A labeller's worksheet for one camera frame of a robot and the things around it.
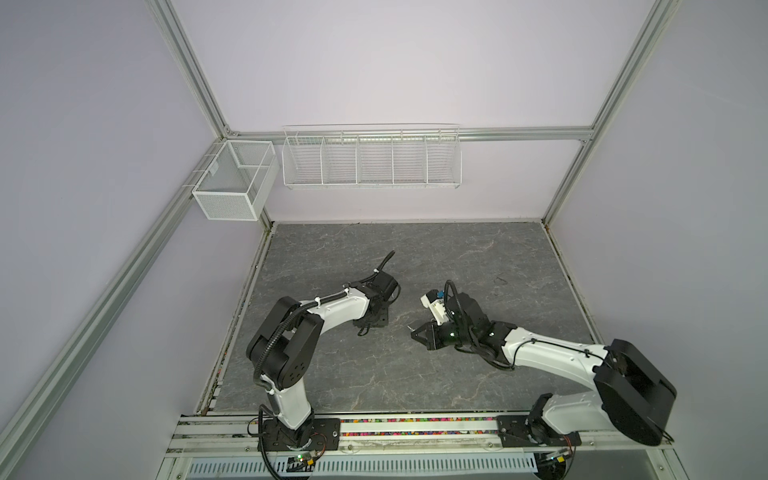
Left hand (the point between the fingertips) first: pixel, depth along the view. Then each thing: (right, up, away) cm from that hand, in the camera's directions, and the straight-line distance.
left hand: (375, 322), depth 92 cm
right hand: (+11, -1, -12) cm, 16 cm away
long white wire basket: (-1, +54, +5) cm, 54 cm away
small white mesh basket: (-47, +46, +8) cm, 66 cm away
